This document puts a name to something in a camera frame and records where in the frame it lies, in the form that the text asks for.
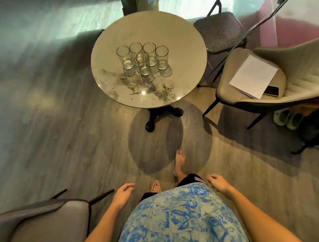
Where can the person's left hand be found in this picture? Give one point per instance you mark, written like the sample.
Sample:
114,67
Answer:
121,197

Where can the person's right hand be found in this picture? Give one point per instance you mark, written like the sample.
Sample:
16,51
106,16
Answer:
220,184

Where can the person's right fingers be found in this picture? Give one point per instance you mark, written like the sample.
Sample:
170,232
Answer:
211,178

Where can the person's left fingers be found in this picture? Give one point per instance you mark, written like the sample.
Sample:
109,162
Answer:
129,185

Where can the person's left forearm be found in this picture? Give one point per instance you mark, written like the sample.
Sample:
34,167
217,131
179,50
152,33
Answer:
104,224

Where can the person's right forearm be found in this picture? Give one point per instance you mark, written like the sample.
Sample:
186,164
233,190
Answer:
256,217

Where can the black shorts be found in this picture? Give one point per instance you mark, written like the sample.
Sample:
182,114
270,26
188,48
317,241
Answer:
189,179

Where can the person's left foot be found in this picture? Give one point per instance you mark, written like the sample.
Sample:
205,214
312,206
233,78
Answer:
156,187

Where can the person's foot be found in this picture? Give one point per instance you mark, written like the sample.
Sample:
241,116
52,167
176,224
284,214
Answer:
156,187
179,162

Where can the person's right foot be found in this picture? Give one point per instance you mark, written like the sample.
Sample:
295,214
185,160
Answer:
179,162

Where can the blue patterned shirt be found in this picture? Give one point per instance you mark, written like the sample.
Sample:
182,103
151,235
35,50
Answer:
182,217

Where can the grey upholstered chair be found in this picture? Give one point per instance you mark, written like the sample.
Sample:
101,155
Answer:
49,222

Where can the pale green slipper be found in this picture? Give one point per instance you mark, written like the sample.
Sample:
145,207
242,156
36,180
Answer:
281,117
294,121

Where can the black smartphone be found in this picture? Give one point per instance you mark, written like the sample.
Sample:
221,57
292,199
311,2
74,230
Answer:
271,91

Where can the white paper sheets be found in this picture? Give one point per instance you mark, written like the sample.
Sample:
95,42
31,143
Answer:
254,74

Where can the clear tall drinking glass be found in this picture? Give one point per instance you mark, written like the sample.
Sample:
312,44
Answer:
151,49
162,63
135,48
145,71
127,65

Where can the beige upholstered armchair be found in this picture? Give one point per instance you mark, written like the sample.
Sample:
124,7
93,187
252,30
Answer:
296,74

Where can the houndstooth seat black chair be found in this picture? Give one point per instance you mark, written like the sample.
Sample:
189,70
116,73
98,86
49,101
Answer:
219,31

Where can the pink curtain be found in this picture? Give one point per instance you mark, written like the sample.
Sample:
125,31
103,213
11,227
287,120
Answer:
294,30

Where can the round marble pedestal table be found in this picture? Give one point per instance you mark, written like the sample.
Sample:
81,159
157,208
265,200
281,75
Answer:
177,37

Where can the dark vertical post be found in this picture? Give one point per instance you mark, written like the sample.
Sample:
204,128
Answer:
135,6

